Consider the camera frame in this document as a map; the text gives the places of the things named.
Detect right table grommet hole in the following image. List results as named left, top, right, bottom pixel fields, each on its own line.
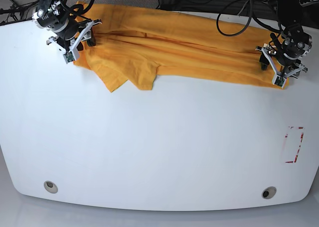
left=262, top=187, right=277, bottom=200

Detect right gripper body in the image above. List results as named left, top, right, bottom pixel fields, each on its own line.
left=46, top=18, right=102, bottom=54

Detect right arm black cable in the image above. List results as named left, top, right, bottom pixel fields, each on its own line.
left=56, top=0, right=97, bottom=20

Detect black tripod legs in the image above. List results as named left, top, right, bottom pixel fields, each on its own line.
left=0, top=0, right=39, bottom=26

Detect yellow Smile T-shirt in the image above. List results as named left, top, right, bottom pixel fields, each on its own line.
left=74, top=4, right=274, bottom=91

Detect left table grommet hole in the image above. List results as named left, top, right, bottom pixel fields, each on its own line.
left=44, top=181, right=58, bottom=194

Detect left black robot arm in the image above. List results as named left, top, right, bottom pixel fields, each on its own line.
left=256, top=0, right=312, bottom=88

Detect table grommet hole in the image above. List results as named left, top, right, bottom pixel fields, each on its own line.
left=44, top=181, right=58, bottom=194
left=262, top=187, right=277, bottom=200

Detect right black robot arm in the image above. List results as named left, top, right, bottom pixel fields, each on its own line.
left=32, top=0, right=102, bottom=63

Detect red tape rectangle marking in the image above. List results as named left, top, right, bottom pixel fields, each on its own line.
left=282, top=126, right=305, bottom=164

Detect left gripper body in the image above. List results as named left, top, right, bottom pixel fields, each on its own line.
left=255, top=43, right=308, bottom=80

